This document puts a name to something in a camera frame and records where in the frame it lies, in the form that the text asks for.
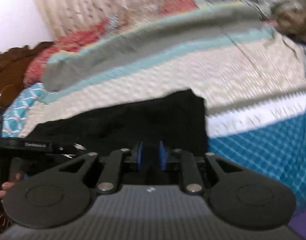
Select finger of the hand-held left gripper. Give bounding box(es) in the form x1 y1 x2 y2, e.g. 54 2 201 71
50 142 89 161

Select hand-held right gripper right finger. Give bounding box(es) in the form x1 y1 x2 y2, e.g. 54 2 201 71
159 140 244 195

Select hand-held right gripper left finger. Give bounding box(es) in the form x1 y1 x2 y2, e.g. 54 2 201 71
59 141 144 195

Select black pants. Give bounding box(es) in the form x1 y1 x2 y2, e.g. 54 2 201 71
25 88 210 162

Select person's left hand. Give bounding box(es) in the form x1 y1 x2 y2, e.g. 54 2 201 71
0 156 23 202

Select teal lattice pillow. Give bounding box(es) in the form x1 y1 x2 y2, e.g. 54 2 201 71
1 82 59 138

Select brown wooden headboard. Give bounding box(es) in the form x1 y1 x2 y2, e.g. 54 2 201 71
0 41 56 112

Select beige zigzag blanket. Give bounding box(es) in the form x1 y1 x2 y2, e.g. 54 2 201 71
23 29 306 140

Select teal patterned bedsheet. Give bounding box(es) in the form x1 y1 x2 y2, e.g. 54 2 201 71
207 109 306 222

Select red floral patchwork quilt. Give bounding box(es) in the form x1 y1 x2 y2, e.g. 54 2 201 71
24 0 294 83

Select grey teal striped blanket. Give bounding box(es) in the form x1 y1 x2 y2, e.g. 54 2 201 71
42 4 279 98

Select pale patterned curtain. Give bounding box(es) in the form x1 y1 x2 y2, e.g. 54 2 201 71
27 0 246 46

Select purple cloth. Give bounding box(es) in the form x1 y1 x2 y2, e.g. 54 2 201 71
289 211 306 239

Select olive brown crumpled cloth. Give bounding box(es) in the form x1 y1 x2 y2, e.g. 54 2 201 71
272 0 306 43

